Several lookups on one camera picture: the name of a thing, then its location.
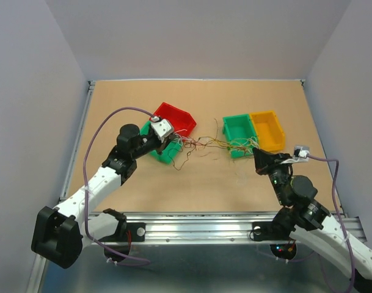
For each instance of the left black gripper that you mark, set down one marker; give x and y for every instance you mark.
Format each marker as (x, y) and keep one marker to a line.
(167, 140)

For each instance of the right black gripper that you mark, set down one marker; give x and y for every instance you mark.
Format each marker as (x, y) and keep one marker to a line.
(264, 160)

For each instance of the yellow plastic bin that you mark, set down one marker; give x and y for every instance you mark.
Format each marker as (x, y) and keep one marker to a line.
(270, 134)

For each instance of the green plastic bin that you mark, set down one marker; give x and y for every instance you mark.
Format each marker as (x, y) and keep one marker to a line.
(240, 135)
(169, 153)

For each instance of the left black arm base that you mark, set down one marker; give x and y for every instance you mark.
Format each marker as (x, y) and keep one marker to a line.
(113, 226)

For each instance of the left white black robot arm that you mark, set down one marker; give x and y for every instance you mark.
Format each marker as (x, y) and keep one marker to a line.
(62, 232)

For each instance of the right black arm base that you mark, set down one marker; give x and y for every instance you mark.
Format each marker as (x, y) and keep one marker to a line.
(278, 229)

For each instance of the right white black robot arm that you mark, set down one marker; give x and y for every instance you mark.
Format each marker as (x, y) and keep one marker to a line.
(303, 219)

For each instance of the red plastic bin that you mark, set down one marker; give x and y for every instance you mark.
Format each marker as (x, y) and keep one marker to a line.
(182, 121)

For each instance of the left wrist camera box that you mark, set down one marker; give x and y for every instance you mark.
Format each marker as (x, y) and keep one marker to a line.
(161, 127)

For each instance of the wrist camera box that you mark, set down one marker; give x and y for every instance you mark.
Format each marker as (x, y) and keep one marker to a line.
(300, 155)
(161, 127)

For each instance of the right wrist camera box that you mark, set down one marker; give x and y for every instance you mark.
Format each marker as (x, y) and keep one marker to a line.
(300, 155)

